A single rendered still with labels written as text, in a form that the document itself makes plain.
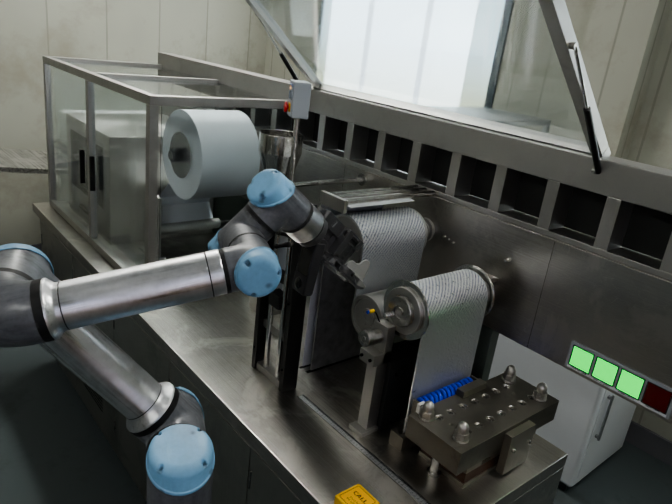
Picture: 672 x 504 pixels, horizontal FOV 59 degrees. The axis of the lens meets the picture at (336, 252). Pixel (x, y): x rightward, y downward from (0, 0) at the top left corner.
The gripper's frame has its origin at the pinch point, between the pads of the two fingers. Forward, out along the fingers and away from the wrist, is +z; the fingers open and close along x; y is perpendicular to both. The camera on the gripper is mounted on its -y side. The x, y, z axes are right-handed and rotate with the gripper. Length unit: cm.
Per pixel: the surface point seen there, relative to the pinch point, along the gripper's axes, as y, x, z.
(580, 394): 34, 6, 169
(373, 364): -11.1, -0.8, 22.0
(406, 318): 1.9, -4.4, 17.3
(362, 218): 17.9, 20.7, 11.1
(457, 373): 0.2, -8.1, 44.6
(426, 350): -1.0, -8.1, 26.2
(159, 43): 97, 369, 72
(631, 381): 20, -44, 46
